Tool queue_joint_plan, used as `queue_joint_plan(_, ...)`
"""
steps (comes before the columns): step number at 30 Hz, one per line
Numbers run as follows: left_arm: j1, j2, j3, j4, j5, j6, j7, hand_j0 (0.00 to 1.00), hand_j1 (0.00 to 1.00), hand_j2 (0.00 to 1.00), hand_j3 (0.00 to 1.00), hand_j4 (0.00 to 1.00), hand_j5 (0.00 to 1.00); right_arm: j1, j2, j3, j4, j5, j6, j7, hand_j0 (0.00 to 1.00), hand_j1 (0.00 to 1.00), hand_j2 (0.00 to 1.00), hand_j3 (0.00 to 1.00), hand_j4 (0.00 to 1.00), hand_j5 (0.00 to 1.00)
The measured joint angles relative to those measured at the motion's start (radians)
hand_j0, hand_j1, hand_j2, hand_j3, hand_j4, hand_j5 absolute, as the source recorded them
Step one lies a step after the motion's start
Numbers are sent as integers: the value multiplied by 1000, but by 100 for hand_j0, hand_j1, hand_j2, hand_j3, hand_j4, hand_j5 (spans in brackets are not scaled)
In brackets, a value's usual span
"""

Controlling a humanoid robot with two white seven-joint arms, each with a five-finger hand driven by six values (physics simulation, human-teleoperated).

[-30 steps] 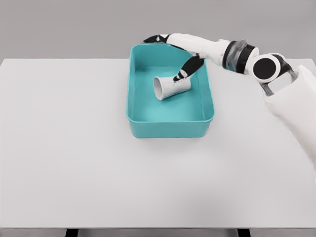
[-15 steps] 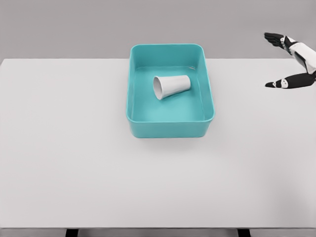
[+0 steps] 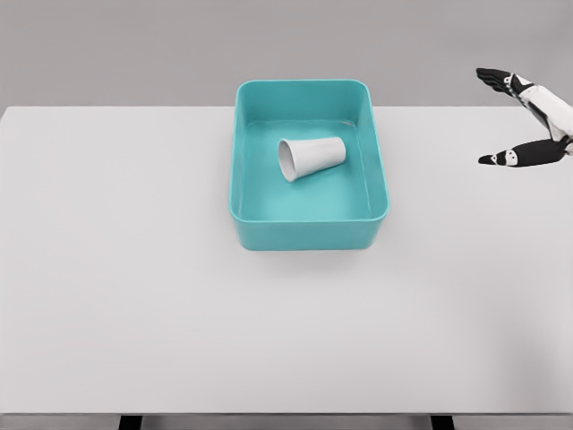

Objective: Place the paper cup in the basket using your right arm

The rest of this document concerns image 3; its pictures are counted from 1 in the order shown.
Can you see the teal plastic basket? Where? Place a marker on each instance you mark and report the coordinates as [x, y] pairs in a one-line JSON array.
[[309, 215]]

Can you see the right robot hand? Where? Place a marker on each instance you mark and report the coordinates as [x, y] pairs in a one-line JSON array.
[[548, 107]]

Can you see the white paper cup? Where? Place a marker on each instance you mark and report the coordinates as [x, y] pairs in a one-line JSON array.
[[313, 156]]

